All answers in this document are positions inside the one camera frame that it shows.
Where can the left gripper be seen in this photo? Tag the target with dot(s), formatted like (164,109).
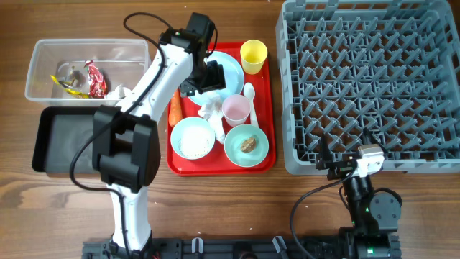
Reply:
(218,80)

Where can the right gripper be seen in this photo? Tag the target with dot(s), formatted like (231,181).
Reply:
(325,162)

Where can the white tissue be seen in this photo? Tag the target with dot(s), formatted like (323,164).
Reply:
(211,111)

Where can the light blue rice bowl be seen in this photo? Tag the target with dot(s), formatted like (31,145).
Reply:
(192,138)

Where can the red snack wrapper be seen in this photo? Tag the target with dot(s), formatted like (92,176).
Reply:
(97,86)

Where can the yellow snack wrapper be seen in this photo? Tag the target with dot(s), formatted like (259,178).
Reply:
(72,83)

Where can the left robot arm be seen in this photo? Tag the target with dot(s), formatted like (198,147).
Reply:
(176,59)

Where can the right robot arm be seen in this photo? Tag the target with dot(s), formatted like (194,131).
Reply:
(374,211)

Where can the grey dishwasher rack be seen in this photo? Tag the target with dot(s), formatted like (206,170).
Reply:
(389,67)

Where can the light blue plate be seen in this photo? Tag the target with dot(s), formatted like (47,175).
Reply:
(233,74)

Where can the pink plastic cup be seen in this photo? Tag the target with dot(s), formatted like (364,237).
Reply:
(236,109)

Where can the white plastic spoon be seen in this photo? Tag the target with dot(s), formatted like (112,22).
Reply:
(249,93)

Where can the orange carrot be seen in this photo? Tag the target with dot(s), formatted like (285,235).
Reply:
(175,115)

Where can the yellow plastic cup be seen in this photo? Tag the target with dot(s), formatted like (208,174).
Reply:
(253,55)

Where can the red plastic tray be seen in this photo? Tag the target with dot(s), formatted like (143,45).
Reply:
(216,162)

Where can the teal bowl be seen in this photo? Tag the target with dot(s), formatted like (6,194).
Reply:
(235,138)

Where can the brown food scrap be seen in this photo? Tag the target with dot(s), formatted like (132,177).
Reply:
(249,145)

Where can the clear plastic bin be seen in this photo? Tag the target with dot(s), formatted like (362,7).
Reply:
(121,61)

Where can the black plastic bin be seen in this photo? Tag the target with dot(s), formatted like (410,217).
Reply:
(62,131)

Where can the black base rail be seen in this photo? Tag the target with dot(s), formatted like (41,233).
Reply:
(278,247)

